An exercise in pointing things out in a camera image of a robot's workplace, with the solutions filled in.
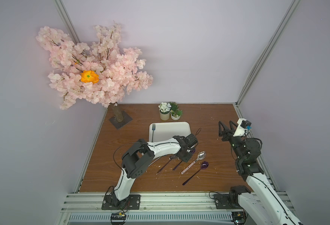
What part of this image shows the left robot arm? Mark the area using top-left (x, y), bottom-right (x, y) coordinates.
top-left (112, 134), bottom-right (198, 202)

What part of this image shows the white flower pot plant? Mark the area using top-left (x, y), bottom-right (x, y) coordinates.
top-left (158, 102), bottom-right (171, 121)

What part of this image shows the orange artificial flower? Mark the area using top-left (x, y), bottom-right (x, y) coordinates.
top-left (81, 70), bottom-right (100, 84)

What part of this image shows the pink cherry blossom tree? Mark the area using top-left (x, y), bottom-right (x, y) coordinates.
top-left (36, 23), bottom-right (153, 110)

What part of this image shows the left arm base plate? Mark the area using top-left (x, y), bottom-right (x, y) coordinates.
top-left (101, 194), bottom-right (141, 210)

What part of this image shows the white rectangular tray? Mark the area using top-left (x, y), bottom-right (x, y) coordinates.
top-left (149, 122), bottom-right (191, 142)

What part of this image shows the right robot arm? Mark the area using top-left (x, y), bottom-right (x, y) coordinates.
top-left (218, 118), bottom-right (301, 225)

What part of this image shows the blue handled fork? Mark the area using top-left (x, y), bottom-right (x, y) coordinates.
top-left (151, 123), bottom-right (156, 142)

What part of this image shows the green succulent pot plant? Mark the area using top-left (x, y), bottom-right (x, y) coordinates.
top-left (170, 102), bottom-right (183, 121)

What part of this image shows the purple plastic spoon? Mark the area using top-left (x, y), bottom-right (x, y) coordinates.
top-left (182, 161), bottom-right (209, 186)

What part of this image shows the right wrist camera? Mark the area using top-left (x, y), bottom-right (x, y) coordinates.
top-left (233, 118), bottom-right (252, 137)

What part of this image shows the aluminium rail frame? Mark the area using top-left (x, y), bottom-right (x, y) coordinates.
top-left (55, 175), bottom-right (301, 225)

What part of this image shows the purple fork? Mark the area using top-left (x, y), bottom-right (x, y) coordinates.
top-left (156, 155), bottom-right (177, 175)

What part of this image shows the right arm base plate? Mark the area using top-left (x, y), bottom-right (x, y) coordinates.
top-left (213, 194), bottom-right (240, 210)

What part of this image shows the silver spoon pink handle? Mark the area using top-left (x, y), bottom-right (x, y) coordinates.
top-left (181, 151), bottom-right (206, 175)

